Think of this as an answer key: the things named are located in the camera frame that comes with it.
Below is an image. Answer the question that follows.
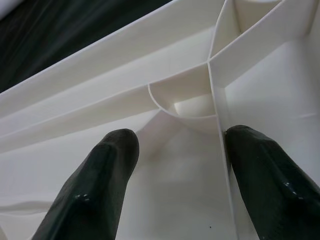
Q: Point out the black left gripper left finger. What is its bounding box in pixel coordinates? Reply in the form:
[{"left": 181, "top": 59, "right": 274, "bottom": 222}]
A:
[{"left": 32, "top": 128, "right": 140, "bottom": 240}]

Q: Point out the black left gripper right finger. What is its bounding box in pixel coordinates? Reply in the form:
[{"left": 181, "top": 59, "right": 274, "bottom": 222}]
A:
[{"left": 225, "top": 124, "right": 320, "bottom": 240}]

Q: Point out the white plastic table top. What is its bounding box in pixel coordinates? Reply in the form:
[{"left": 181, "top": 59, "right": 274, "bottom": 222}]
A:
[{"left": 0, "top": 0, "right": 320, "bottom": 240}]

